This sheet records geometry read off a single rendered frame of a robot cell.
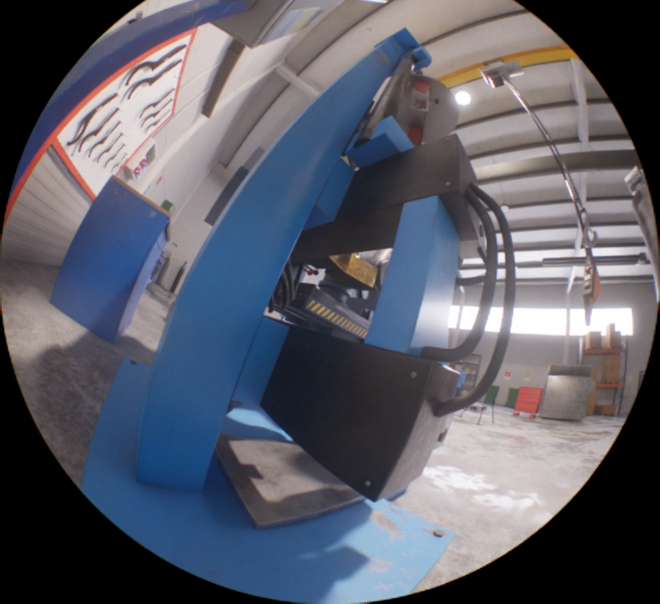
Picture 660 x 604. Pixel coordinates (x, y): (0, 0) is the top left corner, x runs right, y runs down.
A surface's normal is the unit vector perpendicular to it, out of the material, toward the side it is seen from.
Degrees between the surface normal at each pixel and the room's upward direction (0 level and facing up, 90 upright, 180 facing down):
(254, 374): 90
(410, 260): 90
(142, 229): 90
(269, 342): 90
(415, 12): 174
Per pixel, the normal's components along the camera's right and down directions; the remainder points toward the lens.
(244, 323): 0.65, -0.02
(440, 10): -0.26, 0.93
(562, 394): -0.74, -0.46
